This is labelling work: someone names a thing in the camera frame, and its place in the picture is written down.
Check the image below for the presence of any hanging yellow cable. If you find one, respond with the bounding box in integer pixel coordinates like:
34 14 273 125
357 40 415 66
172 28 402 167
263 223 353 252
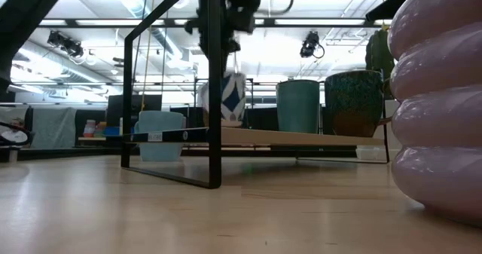
139 0 156 112

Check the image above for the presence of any white red bottle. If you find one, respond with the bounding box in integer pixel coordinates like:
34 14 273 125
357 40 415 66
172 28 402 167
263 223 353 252
83 119 96 139

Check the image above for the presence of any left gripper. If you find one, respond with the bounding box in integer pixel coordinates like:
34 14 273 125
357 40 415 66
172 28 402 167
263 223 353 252
184 0 261 74

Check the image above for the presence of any black overhead frame beam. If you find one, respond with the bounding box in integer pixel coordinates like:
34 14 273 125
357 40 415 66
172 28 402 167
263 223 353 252
39 17 393 29

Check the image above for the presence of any green cactus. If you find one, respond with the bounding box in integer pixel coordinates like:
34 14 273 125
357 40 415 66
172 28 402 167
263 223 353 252
365 27 396 96

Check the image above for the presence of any black ceiling camera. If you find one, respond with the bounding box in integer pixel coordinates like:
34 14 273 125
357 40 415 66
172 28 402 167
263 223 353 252
46 30 86 60
299 30 326 60

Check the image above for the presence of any white mug blue pattern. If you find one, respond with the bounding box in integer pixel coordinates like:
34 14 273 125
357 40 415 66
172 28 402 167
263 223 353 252
197 72 248 129

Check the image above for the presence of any teal mug white interior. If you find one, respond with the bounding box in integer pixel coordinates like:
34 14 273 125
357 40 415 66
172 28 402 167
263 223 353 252
276 79 321 134

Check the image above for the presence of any gray cloth cover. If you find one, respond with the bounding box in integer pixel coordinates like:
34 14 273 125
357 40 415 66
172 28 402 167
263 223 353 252
29 106 78 150

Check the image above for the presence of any pink ribbed vase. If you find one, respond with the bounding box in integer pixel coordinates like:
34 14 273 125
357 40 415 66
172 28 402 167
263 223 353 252
386 0 482 228

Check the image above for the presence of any black frame wooden shelf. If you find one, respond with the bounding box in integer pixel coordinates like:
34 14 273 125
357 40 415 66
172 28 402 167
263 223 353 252
120 0 392 190

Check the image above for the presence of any black monitor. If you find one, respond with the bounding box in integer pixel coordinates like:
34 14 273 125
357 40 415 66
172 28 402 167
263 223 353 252
106 94 163 129

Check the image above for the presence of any dark green brown mug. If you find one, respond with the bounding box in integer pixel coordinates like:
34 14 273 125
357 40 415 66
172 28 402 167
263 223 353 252
324 69 392 138

